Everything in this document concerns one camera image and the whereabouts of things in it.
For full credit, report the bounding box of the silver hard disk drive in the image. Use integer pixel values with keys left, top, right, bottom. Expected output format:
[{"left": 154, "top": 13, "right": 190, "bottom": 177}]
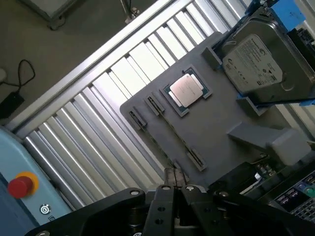
[{"left": 220, "top": 11, "right": 315, "bottom": 104}]

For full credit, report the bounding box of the grey metal stand foot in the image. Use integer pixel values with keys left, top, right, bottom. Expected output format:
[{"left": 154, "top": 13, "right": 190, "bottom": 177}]
[{"left": 120, "top": 0, "right": 141, "bottom": 25}]

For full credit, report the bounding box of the light blue teach pendant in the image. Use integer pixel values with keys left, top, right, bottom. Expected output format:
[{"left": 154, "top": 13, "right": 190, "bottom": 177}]
[{"left": 0, "top": 126, "right": 75, "bottom": 236}]

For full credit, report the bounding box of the black slotted component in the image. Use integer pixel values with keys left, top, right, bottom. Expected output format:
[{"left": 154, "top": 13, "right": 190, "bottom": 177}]
[{"left": 286, "top": 26, "right": 315, "bottom": 65}]

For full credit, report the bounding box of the black power cable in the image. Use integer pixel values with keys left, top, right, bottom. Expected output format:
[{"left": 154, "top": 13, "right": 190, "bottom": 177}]
[{"left": 0, "top": 59, "right": 36, "bottom": 93}]

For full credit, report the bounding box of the silver CPU chip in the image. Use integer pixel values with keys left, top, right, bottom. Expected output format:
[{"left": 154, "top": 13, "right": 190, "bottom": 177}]
[{"left": 164, "top": 71, "right": 210, "bottom": 109}]

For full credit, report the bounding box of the grey parts rack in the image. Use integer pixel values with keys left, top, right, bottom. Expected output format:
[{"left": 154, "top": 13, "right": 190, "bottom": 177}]
[{"left": 120, "top": 31, "right": 311, "bottom": 189}]

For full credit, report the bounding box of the black power adapter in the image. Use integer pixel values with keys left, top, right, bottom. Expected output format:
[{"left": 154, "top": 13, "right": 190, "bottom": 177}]
[{"left": 0, "top": 90, "right": 25, "bottom": 119}]

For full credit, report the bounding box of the red emergency stop button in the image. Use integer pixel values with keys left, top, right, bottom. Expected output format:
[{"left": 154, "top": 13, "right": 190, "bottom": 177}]
[{"left": 7, "top": 171, "right": 39, "bottom": 199}]

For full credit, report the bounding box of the grey metal stand frame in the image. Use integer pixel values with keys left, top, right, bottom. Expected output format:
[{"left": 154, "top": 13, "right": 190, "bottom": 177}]
[{"left": 18, "top": 0, "right": 87, "bottom": 30}]

